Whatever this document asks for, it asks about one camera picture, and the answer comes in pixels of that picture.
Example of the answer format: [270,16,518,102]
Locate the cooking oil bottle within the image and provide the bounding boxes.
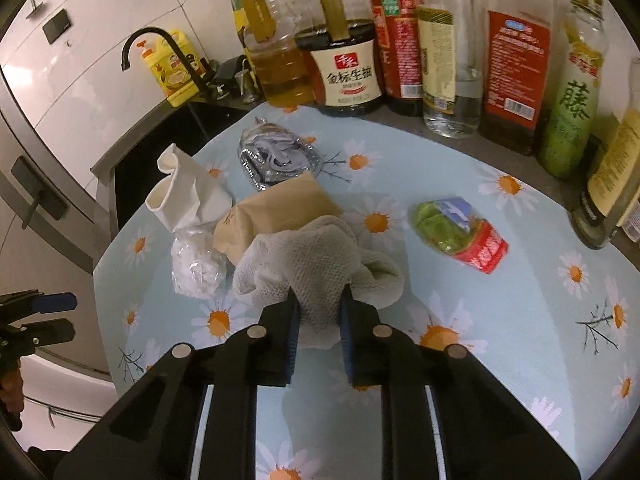
[231,0,314,108]

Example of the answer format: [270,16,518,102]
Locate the small dark sauce bottle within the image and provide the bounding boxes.
[570,58,640,249]

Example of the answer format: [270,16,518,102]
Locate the white paper cup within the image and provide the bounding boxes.
[145,143,233,233]

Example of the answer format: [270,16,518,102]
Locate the large soy sauce jug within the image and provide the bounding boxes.
[288,0,384,117]

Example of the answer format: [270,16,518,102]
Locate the person's left hand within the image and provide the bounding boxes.
[1,360,25,431]

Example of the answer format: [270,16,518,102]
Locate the yellow dish soap jug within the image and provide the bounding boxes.
[136,30,205,107]

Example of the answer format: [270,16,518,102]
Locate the green pepper oil bottle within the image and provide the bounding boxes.
[538,0,608,179]

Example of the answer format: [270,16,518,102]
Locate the crumpled silver foil wrapper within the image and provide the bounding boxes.
[238,117,323,191]

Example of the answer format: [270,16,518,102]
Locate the dark vinegar red label bottle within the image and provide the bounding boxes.
[480,0,555,155]

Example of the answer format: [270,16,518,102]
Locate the black wall socket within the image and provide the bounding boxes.
[42,9,72,44]

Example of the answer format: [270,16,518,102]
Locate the clear white vinegar bottle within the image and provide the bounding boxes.
[416,0,484,139]

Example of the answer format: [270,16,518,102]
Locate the green red snack packet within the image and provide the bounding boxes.
[410,196,509,274]

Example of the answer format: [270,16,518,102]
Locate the black kitchen faucet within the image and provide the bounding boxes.
[120,27,210,107]

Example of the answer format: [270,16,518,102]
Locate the crumpled clear plastic wrap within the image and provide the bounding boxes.
[170,228,227,299]

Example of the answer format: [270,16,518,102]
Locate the grey waffle cloth rag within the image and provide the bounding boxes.
[232,216,405,350]

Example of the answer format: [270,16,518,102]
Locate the red label soy sauce bottle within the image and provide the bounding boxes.
[369,0,423,117]

